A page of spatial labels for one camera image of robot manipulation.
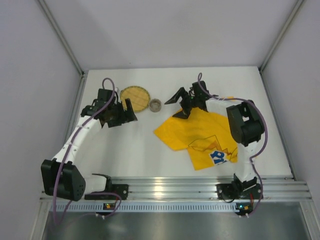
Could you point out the perforated metal cable duct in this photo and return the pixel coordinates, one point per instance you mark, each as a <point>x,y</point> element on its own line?
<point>159,207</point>

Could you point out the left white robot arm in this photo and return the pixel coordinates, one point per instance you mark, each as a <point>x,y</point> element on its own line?
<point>60,175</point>

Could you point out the aluminium frame post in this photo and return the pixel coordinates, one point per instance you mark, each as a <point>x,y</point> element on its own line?
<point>60,35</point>
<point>298,5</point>

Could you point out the left aluminium frame post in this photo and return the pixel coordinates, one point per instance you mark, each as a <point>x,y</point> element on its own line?
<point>60,35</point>

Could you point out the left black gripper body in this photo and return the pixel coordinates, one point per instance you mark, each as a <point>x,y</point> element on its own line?
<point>122,113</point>

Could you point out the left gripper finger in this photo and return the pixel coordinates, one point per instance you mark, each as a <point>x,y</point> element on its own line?
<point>130,114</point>
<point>104,122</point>

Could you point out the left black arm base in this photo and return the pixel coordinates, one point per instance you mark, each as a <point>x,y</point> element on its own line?
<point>115,192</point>

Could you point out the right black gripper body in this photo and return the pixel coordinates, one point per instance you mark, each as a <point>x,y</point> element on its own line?
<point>188,100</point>

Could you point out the aluminium front rail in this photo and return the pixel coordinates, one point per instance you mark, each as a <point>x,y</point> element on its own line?
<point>168,189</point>

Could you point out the yellow cartoon print cloth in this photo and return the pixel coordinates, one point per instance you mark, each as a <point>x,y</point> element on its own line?
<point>206,136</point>

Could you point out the speckled ceramic cup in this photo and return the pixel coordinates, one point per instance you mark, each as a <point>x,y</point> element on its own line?
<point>155,105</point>

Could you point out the round woven bamboo plate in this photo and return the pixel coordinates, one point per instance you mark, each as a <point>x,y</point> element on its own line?
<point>139,97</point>

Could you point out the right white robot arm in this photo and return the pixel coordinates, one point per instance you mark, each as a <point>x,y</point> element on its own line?
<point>247,127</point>

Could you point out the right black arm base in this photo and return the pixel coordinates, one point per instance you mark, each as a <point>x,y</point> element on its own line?
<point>228,192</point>

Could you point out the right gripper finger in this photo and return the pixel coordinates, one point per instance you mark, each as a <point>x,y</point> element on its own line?
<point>181,93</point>
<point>185,111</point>

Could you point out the right aluminium frame post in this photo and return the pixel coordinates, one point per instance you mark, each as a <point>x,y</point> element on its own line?
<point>298,5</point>

